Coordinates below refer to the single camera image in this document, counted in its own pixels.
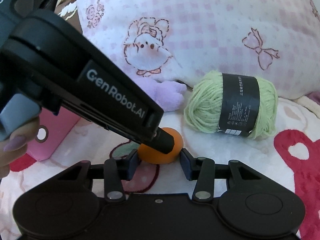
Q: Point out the green yarn ball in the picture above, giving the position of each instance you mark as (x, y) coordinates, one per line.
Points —
(233, 104)

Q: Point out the brown cloud pillow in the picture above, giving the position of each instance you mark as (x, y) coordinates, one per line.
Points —
(68, 11)

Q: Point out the purple plush toy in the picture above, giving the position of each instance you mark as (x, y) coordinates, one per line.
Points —
(169, 95)

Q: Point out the bear print bed sheet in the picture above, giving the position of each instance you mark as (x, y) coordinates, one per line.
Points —
(291, 158)

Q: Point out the pink checked white quilt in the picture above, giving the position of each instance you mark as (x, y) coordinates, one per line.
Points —
(182, 40)

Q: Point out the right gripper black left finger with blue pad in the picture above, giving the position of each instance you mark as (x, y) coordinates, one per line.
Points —
(115, 171)

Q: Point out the pink storage box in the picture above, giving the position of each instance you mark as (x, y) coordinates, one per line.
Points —
(52, 131)

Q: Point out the person's hand, pink nails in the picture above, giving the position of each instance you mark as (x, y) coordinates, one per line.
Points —
(16, 145)

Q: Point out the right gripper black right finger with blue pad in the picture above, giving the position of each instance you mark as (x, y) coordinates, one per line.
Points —
(201, 170)

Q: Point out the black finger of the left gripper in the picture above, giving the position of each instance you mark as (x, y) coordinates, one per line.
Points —
(162, 142)

